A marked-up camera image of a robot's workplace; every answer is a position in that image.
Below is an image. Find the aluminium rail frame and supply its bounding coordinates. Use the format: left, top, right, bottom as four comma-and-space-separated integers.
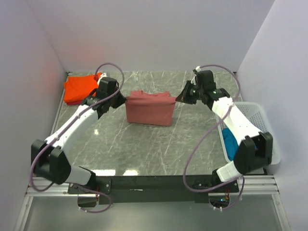
14, 174, 291, 231

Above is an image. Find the white plastic basket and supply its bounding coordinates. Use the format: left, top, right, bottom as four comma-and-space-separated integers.
218, 102, 281, 172

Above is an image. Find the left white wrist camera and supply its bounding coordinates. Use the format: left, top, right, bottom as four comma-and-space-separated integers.
95, 73, 108, 84

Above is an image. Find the folded magenta t shirt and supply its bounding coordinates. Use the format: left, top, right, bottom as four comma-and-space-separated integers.
66, 100, 82, 106

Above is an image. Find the black base beam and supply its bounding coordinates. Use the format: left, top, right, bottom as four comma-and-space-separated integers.
68, 175, 239, 203

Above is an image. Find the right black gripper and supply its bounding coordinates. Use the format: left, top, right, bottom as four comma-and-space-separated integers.
176, 80, 204, 104

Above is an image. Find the folded orange t shirt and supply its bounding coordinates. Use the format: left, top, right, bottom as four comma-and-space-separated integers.
64, 75, 98, 103

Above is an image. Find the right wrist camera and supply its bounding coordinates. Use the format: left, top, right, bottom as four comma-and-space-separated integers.
193, 66, 202, 75

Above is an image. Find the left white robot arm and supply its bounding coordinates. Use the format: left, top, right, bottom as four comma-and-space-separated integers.
31, 77, 126, 193

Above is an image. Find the blue t shirt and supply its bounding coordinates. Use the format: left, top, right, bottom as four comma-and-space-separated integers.
222, 128, 239, 161

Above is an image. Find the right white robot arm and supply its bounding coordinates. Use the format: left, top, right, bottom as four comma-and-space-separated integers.
176, 66, 273, 192

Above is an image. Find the salmon pink t shirt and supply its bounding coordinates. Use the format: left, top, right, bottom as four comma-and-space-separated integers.
125, 90, 176, 127

